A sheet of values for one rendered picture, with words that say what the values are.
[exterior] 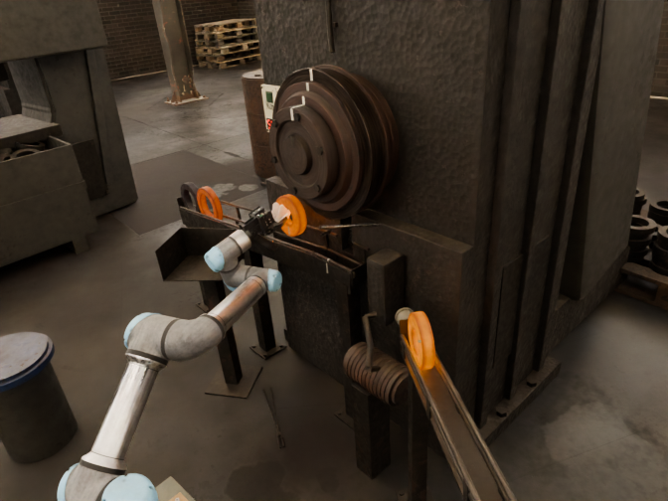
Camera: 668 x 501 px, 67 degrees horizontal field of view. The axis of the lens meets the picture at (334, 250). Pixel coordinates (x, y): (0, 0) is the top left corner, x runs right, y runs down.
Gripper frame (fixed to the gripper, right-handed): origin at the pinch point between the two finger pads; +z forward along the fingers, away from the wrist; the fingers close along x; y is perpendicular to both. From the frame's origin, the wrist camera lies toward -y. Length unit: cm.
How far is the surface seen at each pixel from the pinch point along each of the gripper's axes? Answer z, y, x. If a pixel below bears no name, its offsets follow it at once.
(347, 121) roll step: 7, 37, -37
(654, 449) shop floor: 41, -101, -114
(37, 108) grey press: -9, 13, 290
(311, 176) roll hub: -2.4, 22.2, -25.9
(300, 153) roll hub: -2.2, 29.7, -24.2
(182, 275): -38, -15, 31
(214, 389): -53, -71, 30
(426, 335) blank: -17, -6, -75
